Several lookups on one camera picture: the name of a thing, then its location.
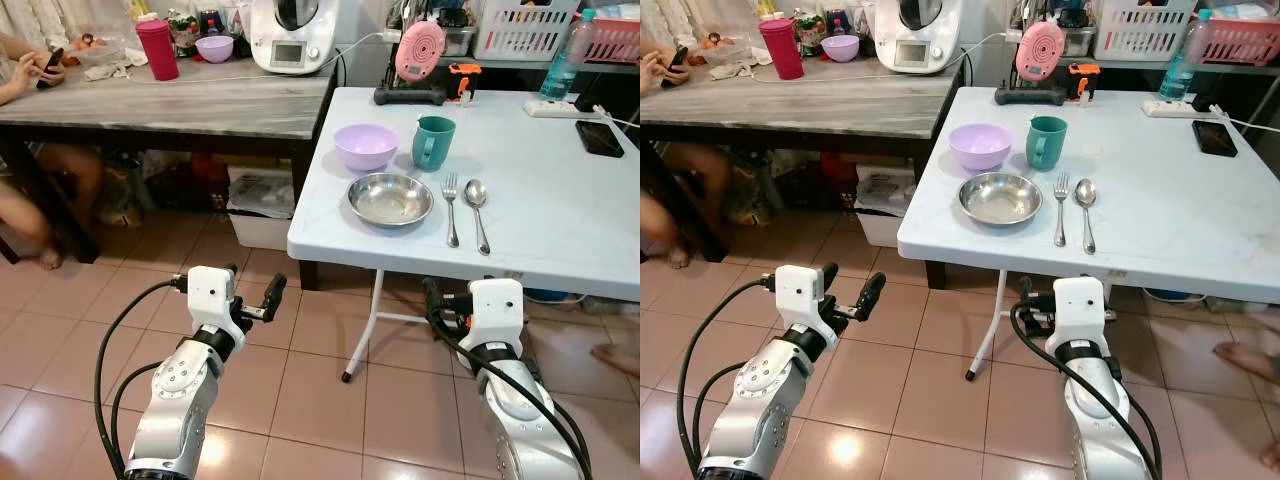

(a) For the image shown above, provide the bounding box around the white storage box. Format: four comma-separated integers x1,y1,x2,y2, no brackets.
227,165,298,251
857,165,916,249

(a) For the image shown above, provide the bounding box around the steel fork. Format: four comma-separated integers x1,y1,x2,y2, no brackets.
441,173,461,249
1053,173,1071,248

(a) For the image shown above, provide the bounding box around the steel spoon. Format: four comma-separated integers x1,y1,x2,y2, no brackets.
1075,179,1099,255
465,179,492,256

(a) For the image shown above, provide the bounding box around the white folding table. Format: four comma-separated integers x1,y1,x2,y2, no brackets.
287,87,641,384
897,87,1280,383

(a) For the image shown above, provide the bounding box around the teal mug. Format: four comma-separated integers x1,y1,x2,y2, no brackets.
1025,115,1069,172
412,115,457,172

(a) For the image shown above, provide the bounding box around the large purple bowl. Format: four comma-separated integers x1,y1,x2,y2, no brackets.
947,124,1014,173
333,124,401,173

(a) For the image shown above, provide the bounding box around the grey wooden table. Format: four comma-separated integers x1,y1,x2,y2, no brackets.
0,60,341,291
640,60,966,291

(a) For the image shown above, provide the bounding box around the bare foot of person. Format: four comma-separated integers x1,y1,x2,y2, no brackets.
590,343,641,379
1213,340,1280,386

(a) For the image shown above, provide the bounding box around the black stand base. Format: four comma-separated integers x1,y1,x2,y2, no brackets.
374,87,447,107
994,87,1067,107

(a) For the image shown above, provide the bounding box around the white power strip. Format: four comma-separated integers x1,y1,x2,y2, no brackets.
524,98,601,121
1142,98,1216,119

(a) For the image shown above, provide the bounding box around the orange and black tool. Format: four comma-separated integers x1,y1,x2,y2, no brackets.
1068,62,1103,101
447,62,483,101

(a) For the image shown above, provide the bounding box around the black smartphone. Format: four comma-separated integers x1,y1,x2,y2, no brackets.
575,120,626,159
1192,120,1239,158

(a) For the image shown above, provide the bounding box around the red tumbler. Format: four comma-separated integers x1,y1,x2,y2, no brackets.
758,17,806,82
135,17,181,82

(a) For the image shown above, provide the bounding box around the white kitchen appliance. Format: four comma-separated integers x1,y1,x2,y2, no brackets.
873,0,966,76
248,0,341,76

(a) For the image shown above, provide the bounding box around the pink round device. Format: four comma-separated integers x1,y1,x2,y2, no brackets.
1015,20,1068,83
395,20,448,83

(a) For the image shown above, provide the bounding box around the clear water bottle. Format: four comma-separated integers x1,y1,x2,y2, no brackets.
1160,8,1213,101
540,8,598,101

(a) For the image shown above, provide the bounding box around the seated person holding phone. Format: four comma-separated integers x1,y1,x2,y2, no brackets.
640,45,736,271
0,30,106,271

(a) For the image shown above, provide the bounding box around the white laundry basket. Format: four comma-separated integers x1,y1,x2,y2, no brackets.
472,0,581,63
1093,0,1201,63

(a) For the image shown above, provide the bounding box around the pink plastic basket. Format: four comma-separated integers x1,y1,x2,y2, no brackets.
580,15,641,66
1200,15,1280,66

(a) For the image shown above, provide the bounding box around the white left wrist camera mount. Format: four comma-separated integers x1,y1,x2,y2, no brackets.
775,265,829,329
186,266,241,331

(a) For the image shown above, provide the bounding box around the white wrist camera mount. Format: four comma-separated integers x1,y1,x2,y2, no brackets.
1053,277,1109,346
468,279,525,351
775,265,829,329
186,266,241,331

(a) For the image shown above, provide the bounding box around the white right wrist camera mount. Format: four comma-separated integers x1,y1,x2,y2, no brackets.
468,279,525,351
1053,277,1109,346

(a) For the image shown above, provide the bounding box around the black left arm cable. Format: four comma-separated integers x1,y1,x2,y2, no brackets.
93,277,191,480
675,272,779,480

